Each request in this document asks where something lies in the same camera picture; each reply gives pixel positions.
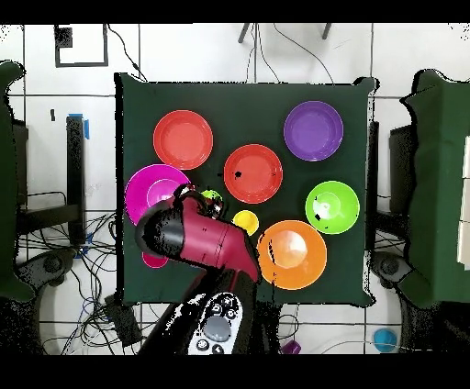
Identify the blue tape strip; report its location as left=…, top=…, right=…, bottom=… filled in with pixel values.
left=68, top=113, right=90, bottom=140

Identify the blue round object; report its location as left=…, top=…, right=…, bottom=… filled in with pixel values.
left=373, top=328, right=399, bottom=354

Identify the purple plastic bowl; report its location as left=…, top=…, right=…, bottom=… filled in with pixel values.
left=283, top=100, right=345, bottom=162

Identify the pink plastic bowl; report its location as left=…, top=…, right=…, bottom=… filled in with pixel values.
left=124, top=163, right=192, bottom=227

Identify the red plastic bowl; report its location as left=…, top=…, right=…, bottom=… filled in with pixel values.
left=222, top=143, right=285, bottom=206
left=152, top=109, right=215, bottom=172

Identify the red plastic cup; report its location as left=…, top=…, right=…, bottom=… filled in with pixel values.
left=141, top=250, right=170, bottom=270

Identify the black square floor frame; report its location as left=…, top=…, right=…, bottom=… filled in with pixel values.
left=53, top=24, right=110, bottom=69

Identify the yellow plastic cup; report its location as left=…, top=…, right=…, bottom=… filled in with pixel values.
left=231, top=209, right=261, bottom=237

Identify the green plastic bowl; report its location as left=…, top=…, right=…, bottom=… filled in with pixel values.
left=304, top=180, right=361, bottom=236

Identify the black cable tangle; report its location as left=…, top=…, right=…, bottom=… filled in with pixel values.
left=16, top=210, right=162, bottom=355

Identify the green cloth side table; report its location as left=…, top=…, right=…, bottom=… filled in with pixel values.
left=0, top=60, right=36, bottom=304
left=397, top=69, right=470, bottom=309

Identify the orange plastic bowl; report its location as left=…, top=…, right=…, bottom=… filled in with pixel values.
left=255, top=219, right=329, bottom=292

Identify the black power strip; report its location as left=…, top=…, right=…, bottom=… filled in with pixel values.
left=103, top=293, right=143, bottom=348

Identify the dark green tablecloth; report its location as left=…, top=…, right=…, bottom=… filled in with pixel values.
left=114, top=72, right=377, bottom=308

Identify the green plastic cup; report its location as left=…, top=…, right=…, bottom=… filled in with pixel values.
left=200, top=189, right=224, bottom=205

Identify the black metal stand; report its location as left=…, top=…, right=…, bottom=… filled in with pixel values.
left=16, top=115, right=87, bottom=247
left=366, top=120, right=416, bottom=254

